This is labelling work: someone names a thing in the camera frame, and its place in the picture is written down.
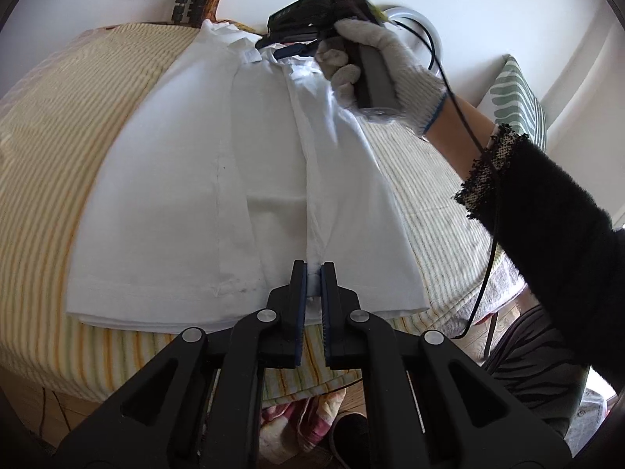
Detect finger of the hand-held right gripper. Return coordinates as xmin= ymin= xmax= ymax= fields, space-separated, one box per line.
xmin=273 ymin=43 xmax=319 ymax=60
xmin=256 ymin=32 xmax=320 ymax=50

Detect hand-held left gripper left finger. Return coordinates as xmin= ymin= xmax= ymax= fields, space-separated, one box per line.
xmin=54 ymin=260 xmax=309 ymax=469

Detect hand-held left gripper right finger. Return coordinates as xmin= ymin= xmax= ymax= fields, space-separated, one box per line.
xmin=320 ymin=262 xmax=572 ymax=469

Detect white shirt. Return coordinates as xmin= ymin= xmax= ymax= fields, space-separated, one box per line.
xmin=65 ymin=18 xmax=430 ymax=334

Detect person's right forearm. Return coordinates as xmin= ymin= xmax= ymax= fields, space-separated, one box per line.
xmin=422 ymin=95 xmax=625 ymax=394

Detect person's right hand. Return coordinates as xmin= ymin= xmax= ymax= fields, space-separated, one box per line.
xmin=315 ymin=18 xmax=448 ymax=136

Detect black tripod legs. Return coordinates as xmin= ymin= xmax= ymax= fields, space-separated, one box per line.
xmin=172 ymin=0 xmax=207 ymax=24

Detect red plaid cloth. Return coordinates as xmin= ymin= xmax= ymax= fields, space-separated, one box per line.
xmin=260 ymin=385 xmax=348 ymax=454

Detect dark shoe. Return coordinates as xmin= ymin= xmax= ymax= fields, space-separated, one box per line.
xmin=329 ymin=413 xmax=373 ymax=467

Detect green leaf print pillow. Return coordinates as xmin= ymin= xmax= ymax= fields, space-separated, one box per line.
xmin=488 ymin=55 xmax=548 ymax=150

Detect person's striped grey skirt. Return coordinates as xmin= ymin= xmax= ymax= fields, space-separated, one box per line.
xmin=481 ymin=303 xmax=594 ymax=438

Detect striped yellow blanket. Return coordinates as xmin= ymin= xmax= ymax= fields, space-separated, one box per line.
xmin=0 ymin=22 xmax=525 ymax=407

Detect white ring light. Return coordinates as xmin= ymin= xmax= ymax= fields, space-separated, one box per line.
xmin=383 ymin=6 xmax=444 ymax=62

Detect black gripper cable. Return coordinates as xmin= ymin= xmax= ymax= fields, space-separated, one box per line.
xmin=389 ymin=16 xmax=505 ymax=340

